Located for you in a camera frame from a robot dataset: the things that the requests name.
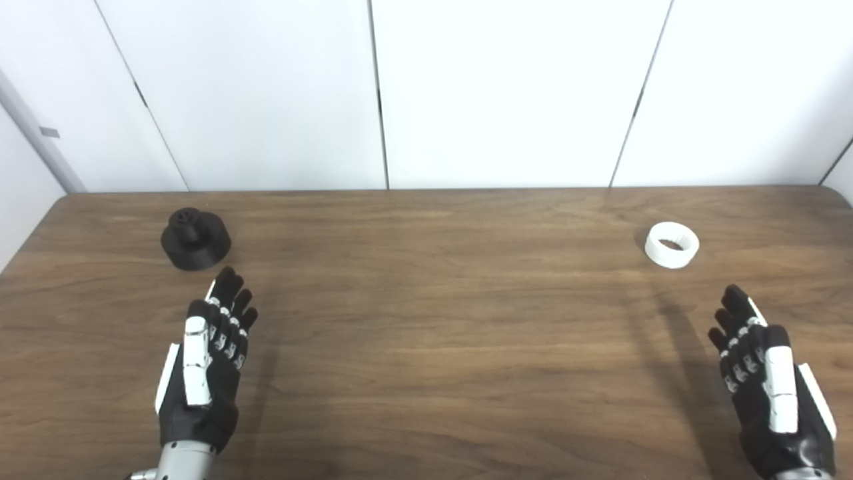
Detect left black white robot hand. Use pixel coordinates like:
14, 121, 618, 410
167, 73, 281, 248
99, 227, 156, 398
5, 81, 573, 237
155, 267, 259, 455

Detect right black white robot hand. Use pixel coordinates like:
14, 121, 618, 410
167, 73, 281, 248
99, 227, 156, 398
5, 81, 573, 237
708, 285, 838, 479

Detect round black plastic part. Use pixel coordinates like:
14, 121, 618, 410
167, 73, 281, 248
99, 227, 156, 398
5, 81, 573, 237
161, 207, 232, 271

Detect white toothed plastic ring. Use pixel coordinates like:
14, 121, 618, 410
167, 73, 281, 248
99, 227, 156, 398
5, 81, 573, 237
644, 222, 700, 269

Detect grey wall corner post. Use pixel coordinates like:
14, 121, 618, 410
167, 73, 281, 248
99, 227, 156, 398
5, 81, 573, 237
0, 67, 87, 194

